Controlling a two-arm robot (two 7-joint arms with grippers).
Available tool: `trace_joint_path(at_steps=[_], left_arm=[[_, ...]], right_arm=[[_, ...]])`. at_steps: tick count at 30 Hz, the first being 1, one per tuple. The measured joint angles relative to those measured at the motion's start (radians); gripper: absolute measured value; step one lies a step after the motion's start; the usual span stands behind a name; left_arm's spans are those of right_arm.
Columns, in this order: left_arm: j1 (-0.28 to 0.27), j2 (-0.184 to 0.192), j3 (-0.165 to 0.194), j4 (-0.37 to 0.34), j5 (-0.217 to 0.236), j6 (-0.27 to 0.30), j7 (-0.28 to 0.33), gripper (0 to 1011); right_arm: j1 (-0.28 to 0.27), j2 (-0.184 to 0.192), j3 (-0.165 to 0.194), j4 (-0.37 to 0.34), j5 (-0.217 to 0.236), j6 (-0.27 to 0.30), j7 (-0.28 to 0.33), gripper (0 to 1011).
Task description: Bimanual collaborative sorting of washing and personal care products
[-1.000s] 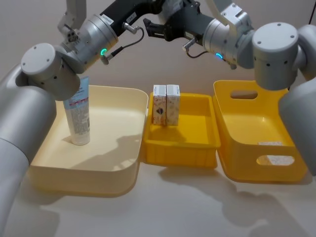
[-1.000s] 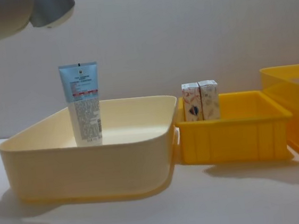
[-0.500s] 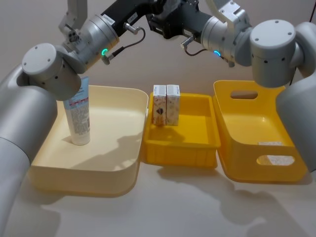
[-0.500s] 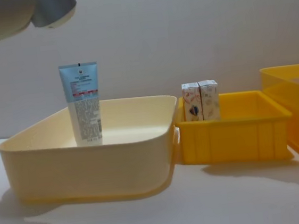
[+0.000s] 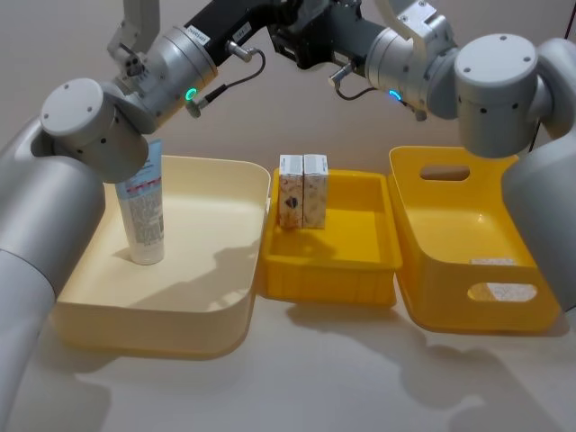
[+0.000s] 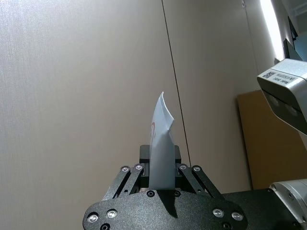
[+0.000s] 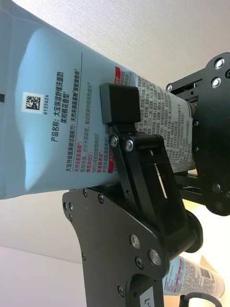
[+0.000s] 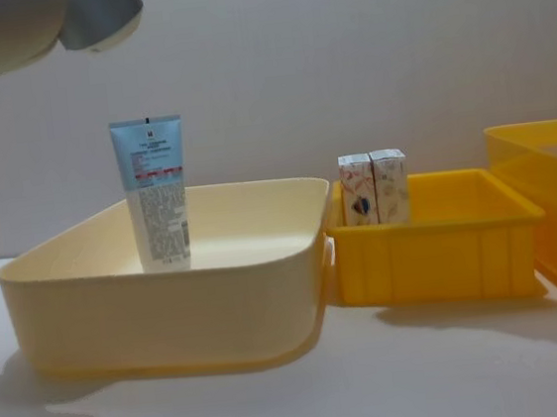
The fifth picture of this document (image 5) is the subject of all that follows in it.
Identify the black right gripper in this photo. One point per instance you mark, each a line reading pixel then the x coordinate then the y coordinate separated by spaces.
pixel 342 31

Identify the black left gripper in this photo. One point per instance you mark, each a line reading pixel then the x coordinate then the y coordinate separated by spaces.
pixel 225 22

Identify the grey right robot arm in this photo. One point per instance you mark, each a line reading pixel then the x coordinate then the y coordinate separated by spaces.
pixel 499 90

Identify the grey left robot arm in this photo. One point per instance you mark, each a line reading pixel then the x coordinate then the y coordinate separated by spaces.
pixel 49 211

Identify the beige patterned box, dark spot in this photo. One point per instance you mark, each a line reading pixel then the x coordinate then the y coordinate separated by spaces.
pixel 290 198

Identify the shallow yellow plastic tray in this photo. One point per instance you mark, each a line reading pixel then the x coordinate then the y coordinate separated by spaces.
pixel 346 234

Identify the white tube with printed label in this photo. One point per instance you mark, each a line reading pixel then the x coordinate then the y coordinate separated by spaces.
pixel 144 220

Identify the cream plastic bin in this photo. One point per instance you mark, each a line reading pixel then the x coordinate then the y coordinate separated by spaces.
pixel 198 252

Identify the white sticker label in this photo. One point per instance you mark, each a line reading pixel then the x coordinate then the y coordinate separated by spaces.
pixel 492 261

